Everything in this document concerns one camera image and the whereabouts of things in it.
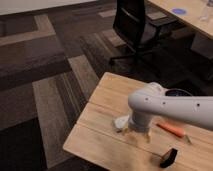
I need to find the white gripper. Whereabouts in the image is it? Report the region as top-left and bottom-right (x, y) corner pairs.
(121, 112), (153, 143)

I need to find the white eraser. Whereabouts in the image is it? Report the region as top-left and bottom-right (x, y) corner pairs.
(113, 115), (129, 131)

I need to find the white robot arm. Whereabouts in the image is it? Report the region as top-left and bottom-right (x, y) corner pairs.
(122, 82), (213, 133)

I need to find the black clip tool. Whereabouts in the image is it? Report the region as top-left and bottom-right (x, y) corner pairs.
(159, 148), (178, 168)

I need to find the orange screwdriver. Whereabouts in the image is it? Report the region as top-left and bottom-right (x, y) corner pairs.
(157, 122), (191, 144)

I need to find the dark round bowl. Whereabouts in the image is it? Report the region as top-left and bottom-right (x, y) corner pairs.
(165, 88), (193, 96)

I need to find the black office chair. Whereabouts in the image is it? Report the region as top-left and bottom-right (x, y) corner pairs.
(109, 0), (176, 68)

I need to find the blue round disc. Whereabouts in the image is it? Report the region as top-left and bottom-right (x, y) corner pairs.
(172, 8), (187, 15)

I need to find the clear glass cup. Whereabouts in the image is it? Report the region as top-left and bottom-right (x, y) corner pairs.
(200, 0), (213, 21)

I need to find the wooden desk background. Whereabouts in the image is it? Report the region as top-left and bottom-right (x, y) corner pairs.
(148, 0), (213, 39)

